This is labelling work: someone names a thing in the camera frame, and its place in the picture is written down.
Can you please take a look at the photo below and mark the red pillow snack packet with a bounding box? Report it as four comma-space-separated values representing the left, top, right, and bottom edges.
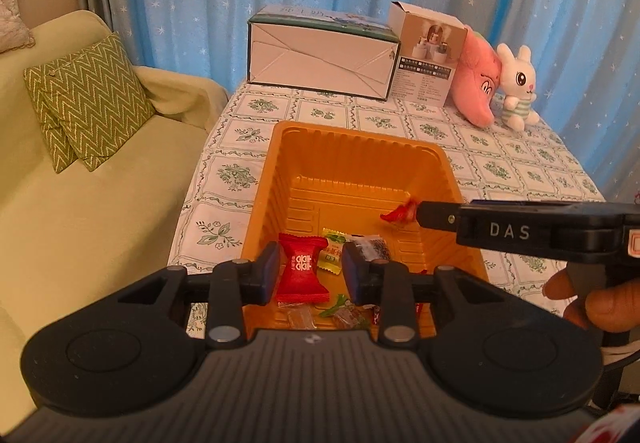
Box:
380, 198, 419, 225

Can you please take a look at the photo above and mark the green clear candy packet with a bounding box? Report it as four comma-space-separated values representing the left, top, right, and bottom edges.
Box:
319, 293, 371, 329

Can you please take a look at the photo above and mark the red double-happiness snack packet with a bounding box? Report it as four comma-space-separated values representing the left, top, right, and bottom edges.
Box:
276, 233, 330, 304

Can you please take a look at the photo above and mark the clear dark snack packet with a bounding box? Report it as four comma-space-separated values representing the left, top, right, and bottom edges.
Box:
350, 235, 392, 262

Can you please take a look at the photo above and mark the yellow candy packet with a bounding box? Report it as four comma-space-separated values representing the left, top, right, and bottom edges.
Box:
318, 227, 352, 275

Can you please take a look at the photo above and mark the small red candy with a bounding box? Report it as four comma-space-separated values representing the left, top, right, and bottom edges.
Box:
372, 303, 423, 326

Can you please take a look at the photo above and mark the brown clear-wrapped candy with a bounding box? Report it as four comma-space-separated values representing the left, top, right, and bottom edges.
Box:
281, 304, 317, 330

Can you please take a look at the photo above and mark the person's right hand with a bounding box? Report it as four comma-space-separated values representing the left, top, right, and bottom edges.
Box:
542, 270, 640, 333

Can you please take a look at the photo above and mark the floral checked tablecloth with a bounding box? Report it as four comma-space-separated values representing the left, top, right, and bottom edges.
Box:
167, 81, 606, 334

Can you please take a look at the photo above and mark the orange plastic tray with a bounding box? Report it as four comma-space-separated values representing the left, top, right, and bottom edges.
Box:
240, 120, 490, 341

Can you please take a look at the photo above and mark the pink star plush toy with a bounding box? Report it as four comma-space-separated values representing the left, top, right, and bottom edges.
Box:
449, 26, 502, 129

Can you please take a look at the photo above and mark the white bunny plush toy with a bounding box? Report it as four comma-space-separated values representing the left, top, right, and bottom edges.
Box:
497, 43, 539, 132

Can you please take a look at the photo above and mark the small product cardboard box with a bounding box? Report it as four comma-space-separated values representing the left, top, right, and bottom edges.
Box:
388, 2, 468, 107

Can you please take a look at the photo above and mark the light green sofa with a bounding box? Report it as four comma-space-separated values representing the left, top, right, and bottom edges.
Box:
1, 10, 228, 431

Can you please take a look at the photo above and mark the long white cardboard box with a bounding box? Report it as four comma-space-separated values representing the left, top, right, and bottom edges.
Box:
247, 5, 400, 100

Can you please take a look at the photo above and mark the green zigzag cushion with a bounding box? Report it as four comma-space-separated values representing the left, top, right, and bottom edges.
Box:
23, 33, 155, 173

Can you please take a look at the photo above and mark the beige cushion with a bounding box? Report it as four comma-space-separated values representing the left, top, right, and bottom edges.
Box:
0, 0, 36, 53

